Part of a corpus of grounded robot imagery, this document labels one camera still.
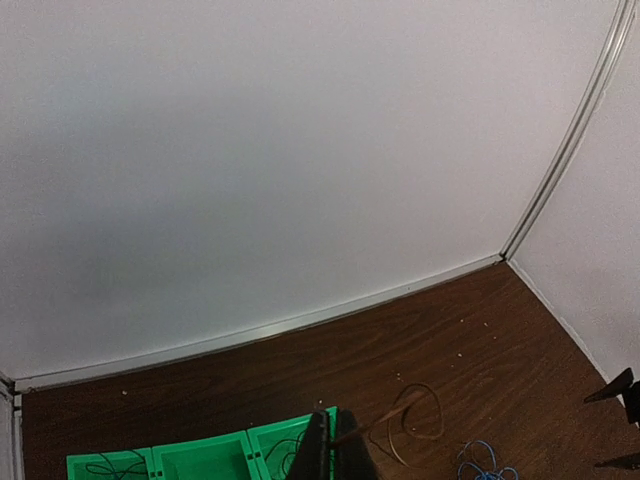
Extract green plastic bin right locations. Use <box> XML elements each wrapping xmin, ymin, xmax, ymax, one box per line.
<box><xmin>247</xmin><ymin>406</ymin><xmax>339</xmax><ymax>479</ymax></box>

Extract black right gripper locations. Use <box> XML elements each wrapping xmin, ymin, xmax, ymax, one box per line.
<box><xmin>583</xmin><ymin>367</ymin><xmax>640</xmax><ymax>425</ymax></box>

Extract blue and brown cables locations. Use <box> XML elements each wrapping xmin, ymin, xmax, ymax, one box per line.
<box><xmin>457</xmin><ymin>439</ymin><xmax>519</xmax><ymax>480</ymax></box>

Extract aluminium frame post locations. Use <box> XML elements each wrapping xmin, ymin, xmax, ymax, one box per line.
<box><xmin>0</xmin><ymin>373</ymin><xmax>25</xmax><ymax>480</ymax></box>
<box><xmin>499</xmin><ymin>0</ymin><xmax>639</xmax><ymax>262</ymax></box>

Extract green plastic bin left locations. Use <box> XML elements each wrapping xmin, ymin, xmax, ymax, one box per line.
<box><xmin>66</xmin><ymin>449</ymin><xmax>155</xmax><ymax>480</ymax></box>

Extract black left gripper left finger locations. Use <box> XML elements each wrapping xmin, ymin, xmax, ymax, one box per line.
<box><xmin>289</xmin><ymin>411</ymin><xmax>330</xmax><ymax>480</ymax></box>

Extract green plastic bin middle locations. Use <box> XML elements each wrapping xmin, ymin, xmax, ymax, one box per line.
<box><xmin>151</xmin><ymin>433</ymin><xmax>252</xmax><ymax>480</ymax></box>

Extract brown pulled cable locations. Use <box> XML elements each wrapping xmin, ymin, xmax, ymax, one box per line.
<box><xmin>329</xmin><ymin>382</ymin><xmax>446</xmax><ymax>471</ymax></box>
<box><xmin>262</xmin><ymin>432</ymin><xmax>306</xmax><ymax>479</ymax></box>

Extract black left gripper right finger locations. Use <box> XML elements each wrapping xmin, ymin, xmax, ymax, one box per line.
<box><xmin>334</xmin><ymin>410</ymin><xmax>379</xmax><ymax>480</ymax></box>

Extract right aluminium frame post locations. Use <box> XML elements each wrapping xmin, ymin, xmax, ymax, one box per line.
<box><xmin>499</xmin><ymin>0</ymin><xmax>639</xmax><ymax>262</ymax></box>

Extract green plastic bin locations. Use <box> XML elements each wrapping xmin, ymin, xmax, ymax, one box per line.
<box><xmin>151</xmin><ymin>433</ymin><xmax>252</xmax><ymax>480</ymax></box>
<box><xmin>66</xmin><ymin>449</ymin><xmax>155</xmax><ymax>480</ymax></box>
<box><xmin>247</xmin><ymin>406</ymin><xmax>339</xmax><ymax>479</ymax></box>

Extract left aluminium frame post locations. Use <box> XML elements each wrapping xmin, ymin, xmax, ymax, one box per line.
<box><xmin>0</xmin><ymin>373</ymin><xmax>25</xmax><ymax>480</ymax></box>

